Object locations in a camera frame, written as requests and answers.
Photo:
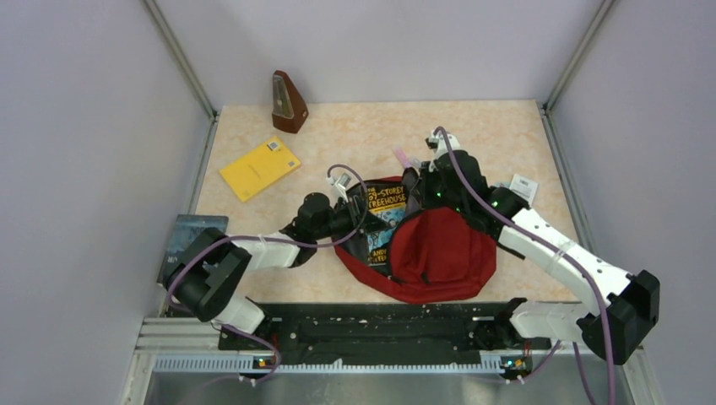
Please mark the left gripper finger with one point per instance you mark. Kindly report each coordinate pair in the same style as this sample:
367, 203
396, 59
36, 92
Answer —
372, 223
359, 194

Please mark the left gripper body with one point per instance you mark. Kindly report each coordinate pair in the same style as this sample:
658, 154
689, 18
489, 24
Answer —
348, 219

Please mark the colourful treehouse book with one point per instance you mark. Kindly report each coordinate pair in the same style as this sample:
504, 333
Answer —
387, 203

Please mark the red backpack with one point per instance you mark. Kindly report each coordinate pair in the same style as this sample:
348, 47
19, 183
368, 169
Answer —
431, 256

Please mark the yellow notebook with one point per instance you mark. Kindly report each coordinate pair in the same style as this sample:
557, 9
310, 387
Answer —
255, 171

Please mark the dark nineteen eighty-four book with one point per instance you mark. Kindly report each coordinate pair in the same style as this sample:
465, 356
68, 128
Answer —
186, 229

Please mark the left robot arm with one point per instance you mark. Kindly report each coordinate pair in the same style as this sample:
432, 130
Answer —
205, 276

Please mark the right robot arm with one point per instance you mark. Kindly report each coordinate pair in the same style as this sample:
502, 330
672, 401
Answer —
616, 309

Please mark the pink highlighter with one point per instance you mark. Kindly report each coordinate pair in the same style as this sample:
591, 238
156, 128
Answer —
404, 160

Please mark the brown wooden metronome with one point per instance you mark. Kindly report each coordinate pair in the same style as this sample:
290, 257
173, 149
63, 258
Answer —
289, 111

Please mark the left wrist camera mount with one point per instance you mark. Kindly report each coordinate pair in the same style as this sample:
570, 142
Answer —
339, 185

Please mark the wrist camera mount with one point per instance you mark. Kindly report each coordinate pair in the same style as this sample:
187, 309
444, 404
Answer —
439, 146
339, 185

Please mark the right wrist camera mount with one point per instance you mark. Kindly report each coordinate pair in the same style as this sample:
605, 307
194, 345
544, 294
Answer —
439, 146

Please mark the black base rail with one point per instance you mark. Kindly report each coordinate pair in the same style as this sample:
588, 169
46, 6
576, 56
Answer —
382, 334

